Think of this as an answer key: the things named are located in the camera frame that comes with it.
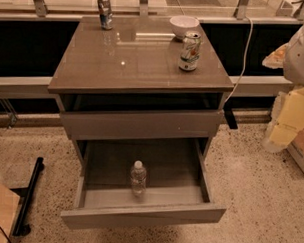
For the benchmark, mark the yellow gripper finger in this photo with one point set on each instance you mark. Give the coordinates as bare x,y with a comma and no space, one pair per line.
287,119
276,59

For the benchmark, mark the clear plastic water bottle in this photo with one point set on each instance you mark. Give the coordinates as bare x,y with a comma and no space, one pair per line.
138,174

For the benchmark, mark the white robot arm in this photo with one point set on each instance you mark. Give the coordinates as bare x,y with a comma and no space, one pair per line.
294,59

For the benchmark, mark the open grey drawer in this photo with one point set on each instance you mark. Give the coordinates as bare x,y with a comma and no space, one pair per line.
176,186

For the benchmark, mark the grey drawer cabinet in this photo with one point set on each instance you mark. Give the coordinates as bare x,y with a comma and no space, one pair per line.
134,67

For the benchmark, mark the closed grey drawer front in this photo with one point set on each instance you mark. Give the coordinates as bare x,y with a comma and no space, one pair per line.
141,124

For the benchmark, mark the cardboard box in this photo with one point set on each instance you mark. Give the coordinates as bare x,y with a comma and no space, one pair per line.
296,149

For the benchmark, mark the white green soda can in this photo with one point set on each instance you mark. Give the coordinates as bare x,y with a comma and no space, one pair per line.
189,54

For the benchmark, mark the white ceramic bowl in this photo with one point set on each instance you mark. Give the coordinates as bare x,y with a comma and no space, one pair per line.
181,24

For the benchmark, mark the blue silver soda can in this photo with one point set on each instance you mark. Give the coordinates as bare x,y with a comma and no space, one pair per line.
106,15

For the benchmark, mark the metal window railing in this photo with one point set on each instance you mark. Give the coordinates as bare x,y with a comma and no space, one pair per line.
214,11

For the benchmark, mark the black metal bar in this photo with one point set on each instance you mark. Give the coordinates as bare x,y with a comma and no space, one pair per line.
26,194

